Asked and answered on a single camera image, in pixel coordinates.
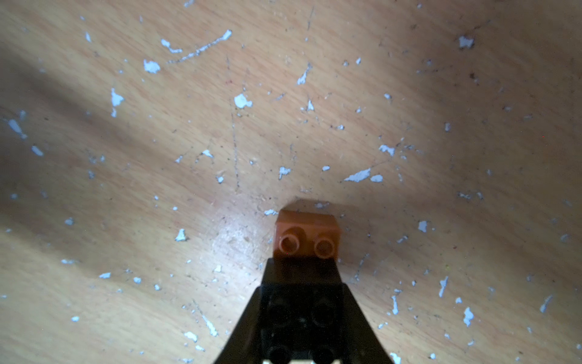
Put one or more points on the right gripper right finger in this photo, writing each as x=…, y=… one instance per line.
x=360, y=342

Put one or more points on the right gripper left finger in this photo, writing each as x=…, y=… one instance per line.
x=244, y=344

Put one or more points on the orange square lego brick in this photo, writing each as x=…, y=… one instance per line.
x=306, y=235

